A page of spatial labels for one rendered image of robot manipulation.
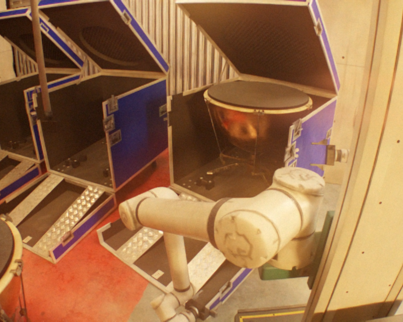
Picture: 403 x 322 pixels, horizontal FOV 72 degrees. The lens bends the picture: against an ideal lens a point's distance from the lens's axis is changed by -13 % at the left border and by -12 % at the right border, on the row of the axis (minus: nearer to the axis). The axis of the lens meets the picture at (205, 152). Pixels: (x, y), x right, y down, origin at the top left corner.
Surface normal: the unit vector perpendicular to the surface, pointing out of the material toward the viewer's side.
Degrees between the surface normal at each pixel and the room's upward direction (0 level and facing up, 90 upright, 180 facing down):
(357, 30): 90
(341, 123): 90
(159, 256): 2
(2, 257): 0
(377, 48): 90
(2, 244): 0
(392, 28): 90
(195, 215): 49
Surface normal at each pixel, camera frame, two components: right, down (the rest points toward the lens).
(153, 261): 0.00, -0.89
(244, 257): -0.59, 0.36
